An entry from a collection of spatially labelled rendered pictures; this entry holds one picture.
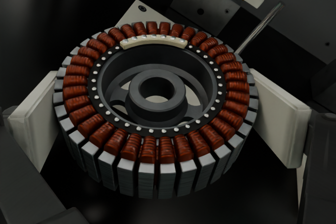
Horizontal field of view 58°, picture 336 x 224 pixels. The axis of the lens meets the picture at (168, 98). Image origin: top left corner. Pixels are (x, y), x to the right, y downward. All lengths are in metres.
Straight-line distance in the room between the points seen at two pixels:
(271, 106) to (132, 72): 0.09
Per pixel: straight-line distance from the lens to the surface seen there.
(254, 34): 0.36
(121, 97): 0.19
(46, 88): 0.16
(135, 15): 0.35
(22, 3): 0.32
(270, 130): 0.16
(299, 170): 0.36
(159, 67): 0.20
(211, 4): 0.40
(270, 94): 0.16
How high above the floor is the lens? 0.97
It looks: 43 degrees down
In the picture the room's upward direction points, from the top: 39 degrees clockwise
